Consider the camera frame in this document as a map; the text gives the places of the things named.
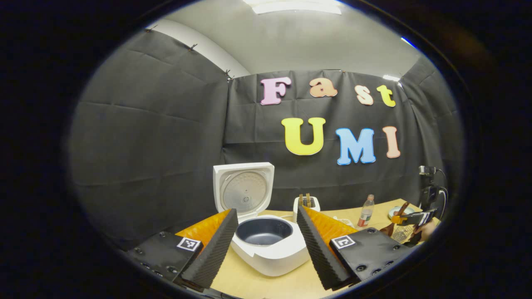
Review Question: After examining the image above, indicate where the white toaster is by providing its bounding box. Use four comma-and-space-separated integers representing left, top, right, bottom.
293, 196, 321, 223

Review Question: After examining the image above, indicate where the large ceiling light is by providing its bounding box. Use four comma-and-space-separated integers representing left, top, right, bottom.
243, 0, 342, 15

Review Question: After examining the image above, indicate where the white rice cooker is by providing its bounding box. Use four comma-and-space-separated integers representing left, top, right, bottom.
213, 162, 310, 277

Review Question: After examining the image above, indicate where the dark wooden spoon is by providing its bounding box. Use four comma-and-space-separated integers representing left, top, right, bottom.
380, 202, 410, 237

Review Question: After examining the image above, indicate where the clear plastic bottle red label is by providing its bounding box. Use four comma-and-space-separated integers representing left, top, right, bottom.
357, 194, 375, 228

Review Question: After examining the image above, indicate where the pale green plate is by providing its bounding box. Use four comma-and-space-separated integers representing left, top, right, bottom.
388, 206, 416, 221

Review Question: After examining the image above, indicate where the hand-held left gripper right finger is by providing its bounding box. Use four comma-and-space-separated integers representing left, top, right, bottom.
296, 204, 412, 291

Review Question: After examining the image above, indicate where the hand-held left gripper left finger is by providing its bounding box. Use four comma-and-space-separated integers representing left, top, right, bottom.
125, 208, 239, 291

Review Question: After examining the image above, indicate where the black backdrop cloth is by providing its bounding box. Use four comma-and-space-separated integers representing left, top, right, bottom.
69, 29, 464, 252

